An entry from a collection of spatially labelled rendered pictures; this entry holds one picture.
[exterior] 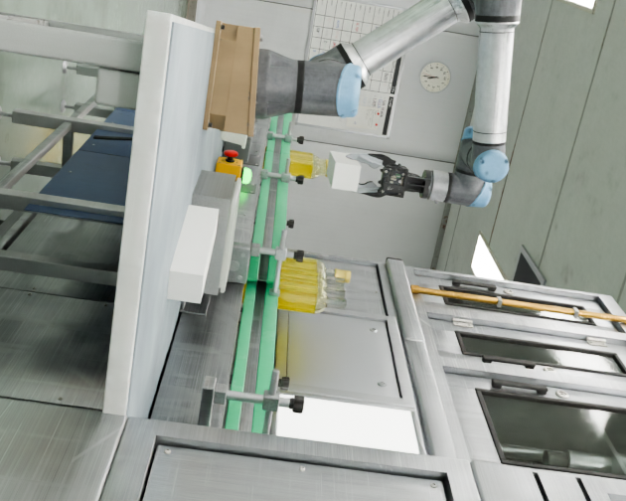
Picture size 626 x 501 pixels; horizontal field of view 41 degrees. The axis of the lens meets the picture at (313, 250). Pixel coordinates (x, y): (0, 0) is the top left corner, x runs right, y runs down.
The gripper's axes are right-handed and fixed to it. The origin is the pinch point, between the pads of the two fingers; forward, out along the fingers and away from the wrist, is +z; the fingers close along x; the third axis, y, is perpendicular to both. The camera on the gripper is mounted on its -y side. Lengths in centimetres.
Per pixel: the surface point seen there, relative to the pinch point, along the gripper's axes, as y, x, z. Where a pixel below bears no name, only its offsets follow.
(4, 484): 115, 29, 45
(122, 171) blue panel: -33, 14, 60
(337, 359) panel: 6.3, 46.9, -4.8
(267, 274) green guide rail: 6.0, 27.7, 15.8
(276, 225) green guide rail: -8.2, 17.8, 15.2
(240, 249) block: 14.6, 20.2, 23.1
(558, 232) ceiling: -296, 54, -163
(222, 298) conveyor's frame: 22.1, 30.6, 25.6
